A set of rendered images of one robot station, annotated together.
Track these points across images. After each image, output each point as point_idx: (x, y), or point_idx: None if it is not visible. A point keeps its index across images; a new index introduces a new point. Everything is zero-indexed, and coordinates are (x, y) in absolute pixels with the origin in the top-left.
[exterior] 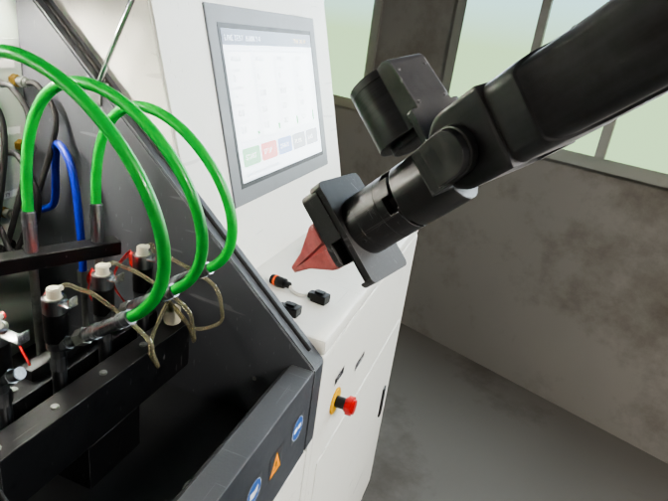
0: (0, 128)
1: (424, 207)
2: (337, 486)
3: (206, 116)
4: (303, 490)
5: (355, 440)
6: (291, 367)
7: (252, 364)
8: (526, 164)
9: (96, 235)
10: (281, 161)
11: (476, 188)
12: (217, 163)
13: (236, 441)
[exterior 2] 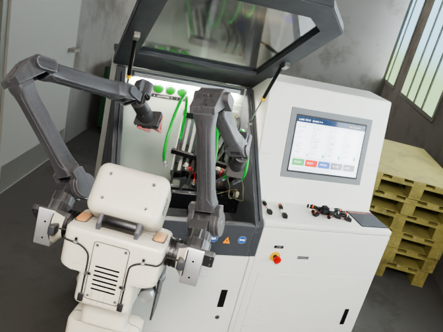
0: None
1: (233, 161)
2: (281, 313)
3: (278, 141)
4: (246, 275)
5: (302, 305)
6: (251, 222)
7: (247, 219)
8: (238, 155)
9: None
10: (318, 170)
11: (244, 161)
12: (277, 157)
13: None
